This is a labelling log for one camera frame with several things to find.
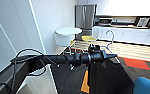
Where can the black microwave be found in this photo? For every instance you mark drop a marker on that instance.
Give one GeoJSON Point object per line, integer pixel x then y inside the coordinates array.
{"type": "Point", "coordinates": [105, 20]}

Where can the stainless steel fridge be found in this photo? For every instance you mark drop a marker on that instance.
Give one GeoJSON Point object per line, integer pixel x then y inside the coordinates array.
{"type": "Point", "coordinates": [85, 16]}

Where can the black framed picture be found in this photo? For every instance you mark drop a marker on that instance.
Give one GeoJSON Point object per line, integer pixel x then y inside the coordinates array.
{"type": "Point", "coordinates": [143, 22]}

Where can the white upper kitchen cabinets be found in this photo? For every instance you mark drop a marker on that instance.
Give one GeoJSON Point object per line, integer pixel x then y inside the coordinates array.
{"type": "Point", "coordinates": [131, 7]}

